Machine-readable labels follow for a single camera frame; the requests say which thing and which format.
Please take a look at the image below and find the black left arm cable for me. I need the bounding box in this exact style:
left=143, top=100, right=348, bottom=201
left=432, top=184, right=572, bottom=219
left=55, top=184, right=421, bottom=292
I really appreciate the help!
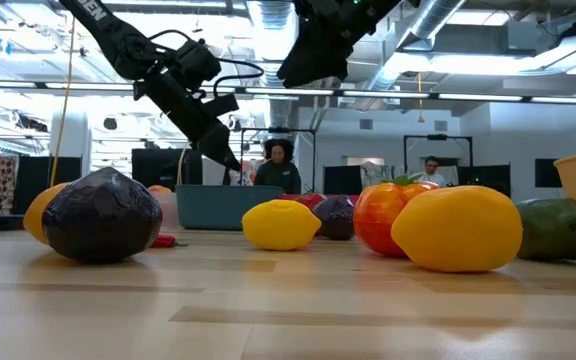
left=147, top=28, right=266, bottom=99

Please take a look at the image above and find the yellow toy lemon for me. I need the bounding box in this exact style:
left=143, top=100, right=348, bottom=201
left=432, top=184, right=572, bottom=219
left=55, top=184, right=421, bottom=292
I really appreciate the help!
left=241, top=198, right=323, bottom=252

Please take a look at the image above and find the orange toy mango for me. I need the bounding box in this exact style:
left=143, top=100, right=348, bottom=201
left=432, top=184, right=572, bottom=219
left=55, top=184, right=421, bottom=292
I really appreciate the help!
left=22, top=181, right=72, bottom=245

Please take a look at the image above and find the yellow hanging cable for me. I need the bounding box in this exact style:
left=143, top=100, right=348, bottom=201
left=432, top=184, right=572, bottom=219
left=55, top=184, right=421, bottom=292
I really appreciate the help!
left=176, top=147, right=190, bottom=187
left=47, top=14, right=77, bottom=189

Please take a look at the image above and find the silver ventilation duct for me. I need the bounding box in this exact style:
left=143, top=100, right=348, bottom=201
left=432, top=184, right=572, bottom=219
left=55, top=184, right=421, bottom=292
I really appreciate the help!
left=367, top=0, right=469, bottom=109
left=245, top=0, right=302, bottom=131

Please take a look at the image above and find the red toy tomato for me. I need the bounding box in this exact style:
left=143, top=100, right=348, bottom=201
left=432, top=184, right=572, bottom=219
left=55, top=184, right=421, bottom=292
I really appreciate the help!
left=295, top=193, right=328, bottom=214

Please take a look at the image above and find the yellow toy mango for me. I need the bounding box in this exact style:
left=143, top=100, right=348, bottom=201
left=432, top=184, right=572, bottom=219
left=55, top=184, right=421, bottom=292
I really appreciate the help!
left=390, top=185, right=524, bottom=274

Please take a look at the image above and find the black monitor panel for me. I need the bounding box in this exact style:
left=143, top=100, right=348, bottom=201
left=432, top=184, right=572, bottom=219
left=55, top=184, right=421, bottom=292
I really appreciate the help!
left=457, top=164, right=512, bottom=199
left=323, top=165, right=364, bottom=196
left=534, top=158, right=564, bottom=189
left=13, top=156, right=83, bottom=216
left=131, top=148, right=204, bottom=187

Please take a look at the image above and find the teal plastic basket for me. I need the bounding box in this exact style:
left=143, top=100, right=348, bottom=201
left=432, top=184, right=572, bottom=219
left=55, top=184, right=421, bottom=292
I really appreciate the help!
left=175, top=184, right=285, bottom=232

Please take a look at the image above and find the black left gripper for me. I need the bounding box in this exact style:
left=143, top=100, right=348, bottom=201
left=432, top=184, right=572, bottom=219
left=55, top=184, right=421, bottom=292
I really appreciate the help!
left=133, top=69, right=243, bottom=173

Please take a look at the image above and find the long LED light bar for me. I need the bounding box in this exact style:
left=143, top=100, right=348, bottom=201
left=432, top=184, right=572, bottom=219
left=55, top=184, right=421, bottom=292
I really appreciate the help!
left=0, top=78, right=576, bottom=107

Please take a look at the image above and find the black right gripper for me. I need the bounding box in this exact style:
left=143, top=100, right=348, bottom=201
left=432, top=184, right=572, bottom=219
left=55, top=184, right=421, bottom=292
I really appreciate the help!
left=276, top=0, right=404, bottom=90

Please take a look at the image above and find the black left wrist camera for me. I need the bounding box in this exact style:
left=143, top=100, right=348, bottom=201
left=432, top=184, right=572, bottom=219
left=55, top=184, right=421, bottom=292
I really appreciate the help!
left=201, top=93, right=242, bottom=120

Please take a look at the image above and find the person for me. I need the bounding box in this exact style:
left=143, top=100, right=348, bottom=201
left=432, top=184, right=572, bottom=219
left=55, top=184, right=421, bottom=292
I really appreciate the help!
left=253, top=138, right=303, bottom=195
left=416, top=155, right=448, bottom=188

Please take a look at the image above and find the orange toy bell pepper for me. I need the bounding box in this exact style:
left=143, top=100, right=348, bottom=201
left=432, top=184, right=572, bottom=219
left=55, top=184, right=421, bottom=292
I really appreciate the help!
left=352, top=174, right=442, bottom=259

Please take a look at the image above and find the translucent white plastic basket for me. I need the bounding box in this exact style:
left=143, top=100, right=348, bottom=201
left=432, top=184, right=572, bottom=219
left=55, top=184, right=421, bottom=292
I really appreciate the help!
left=153, top=189, right=179, bottom=231

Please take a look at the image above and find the green toy avocado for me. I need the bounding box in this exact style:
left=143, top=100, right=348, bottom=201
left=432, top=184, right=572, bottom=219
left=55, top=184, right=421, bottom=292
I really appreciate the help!
left=515, top=197, right=576, bottom=262

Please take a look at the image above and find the red toy chili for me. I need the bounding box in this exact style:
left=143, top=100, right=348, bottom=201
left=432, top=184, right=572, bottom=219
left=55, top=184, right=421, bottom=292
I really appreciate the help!
left=150, top=233, right=189, bottom=250

